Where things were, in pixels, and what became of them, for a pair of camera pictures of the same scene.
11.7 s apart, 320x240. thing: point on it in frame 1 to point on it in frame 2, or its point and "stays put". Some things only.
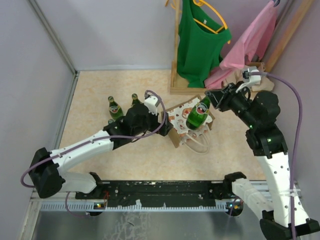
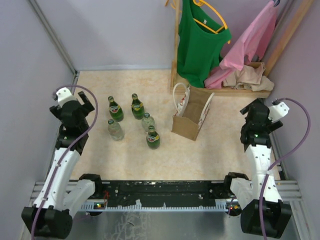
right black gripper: (220, 99) to (260, 114)
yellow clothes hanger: (224, 26) stays put
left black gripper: (162, 122) to (71, 106)
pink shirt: (252, 42) stays put
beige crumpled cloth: (236, 76) stays put
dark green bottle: (198, 114) to (153, 139)
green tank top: (202, 35) stays put
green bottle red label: (115, 111) stays put
